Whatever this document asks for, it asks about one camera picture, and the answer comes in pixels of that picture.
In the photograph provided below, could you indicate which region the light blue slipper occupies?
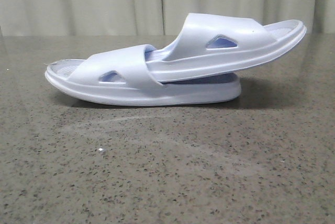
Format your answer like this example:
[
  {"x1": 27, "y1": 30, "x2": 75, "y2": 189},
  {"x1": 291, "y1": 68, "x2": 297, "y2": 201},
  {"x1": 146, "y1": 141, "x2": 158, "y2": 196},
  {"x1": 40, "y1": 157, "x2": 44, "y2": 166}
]
[
  {"x1": 145, "y1": 13, "x2": 306, "y2": 82},
  {"x1": 45, "y1": 44, "x2": 241, "y2": 106}
]

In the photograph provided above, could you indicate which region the grey-white pleated curtain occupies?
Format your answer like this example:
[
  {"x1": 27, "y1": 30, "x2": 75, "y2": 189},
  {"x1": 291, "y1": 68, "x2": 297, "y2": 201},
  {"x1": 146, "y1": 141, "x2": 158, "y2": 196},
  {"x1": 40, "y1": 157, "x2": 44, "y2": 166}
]
[{"x1": 1, "y1": 0, "x2": 334, "y2": 36}]

